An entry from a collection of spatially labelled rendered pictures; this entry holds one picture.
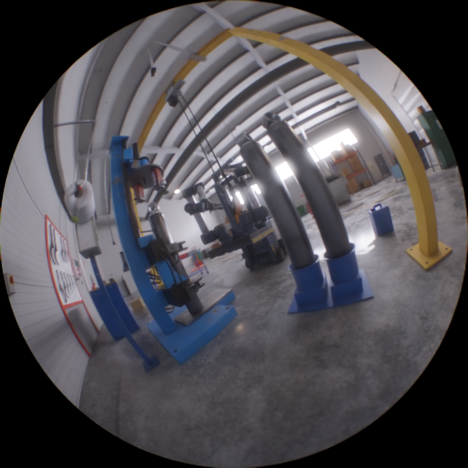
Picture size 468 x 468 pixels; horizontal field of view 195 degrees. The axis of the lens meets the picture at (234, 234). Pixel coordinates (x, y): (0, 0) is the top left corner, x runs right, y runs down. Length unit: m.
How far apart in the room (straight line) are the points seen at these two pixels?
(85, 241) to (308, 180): 1.76
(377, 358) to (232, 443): 0.75
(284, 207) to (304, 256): 0.40
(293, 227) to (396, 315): 0.98
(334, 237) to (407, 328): 0.81
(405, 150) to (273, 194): 1.18
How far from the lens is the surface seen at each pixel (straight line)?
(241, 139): 1.32
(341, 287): 1.19
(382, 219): 2.20
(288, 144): 1.09
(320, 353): 0.94
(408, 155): 1.35
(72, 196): 1.27
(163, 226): 1.75
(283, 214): 1.04
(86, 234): 1.37
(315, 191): 1.00
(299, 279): 1.17
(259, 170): 1.12
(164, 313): 1.65
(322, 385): 0.85
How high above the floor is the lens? 0.80
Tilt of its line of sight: 1 degrees up
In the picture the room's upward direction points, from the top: 24 degrees counter-clockwise
